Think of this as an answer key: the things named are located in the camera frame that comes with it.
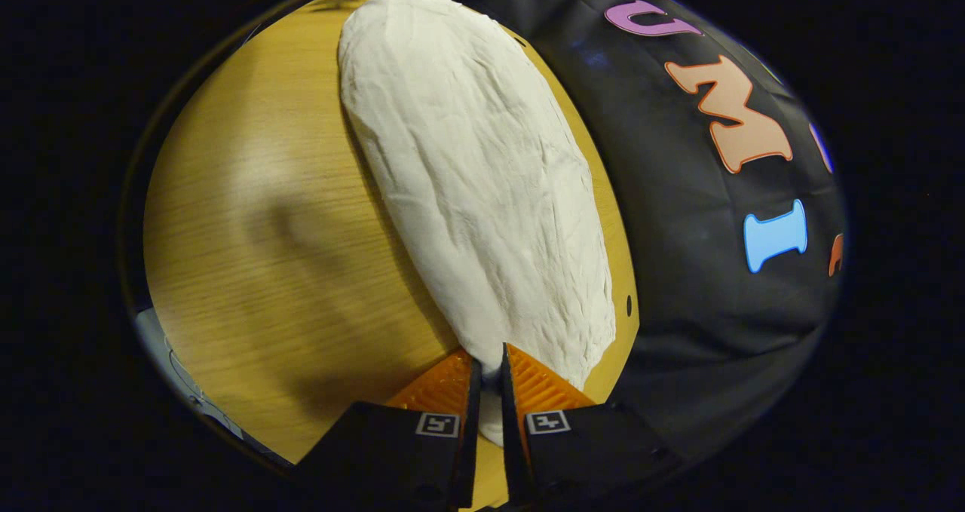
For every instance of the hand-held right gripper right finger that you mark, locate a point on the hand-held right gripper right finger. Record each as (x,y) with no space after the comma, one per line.
(509,421)

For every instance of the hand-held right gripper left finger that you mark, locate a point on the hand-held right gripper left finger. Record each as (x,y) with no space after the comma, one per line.
(471,421)

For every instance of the white jeans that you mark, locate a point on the white jeans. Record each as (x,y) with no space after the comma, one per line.
(475,180)

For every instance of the black backdrop cloth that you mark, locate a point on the black backdrop cloth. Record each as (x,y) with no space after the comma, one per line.
(678,308)

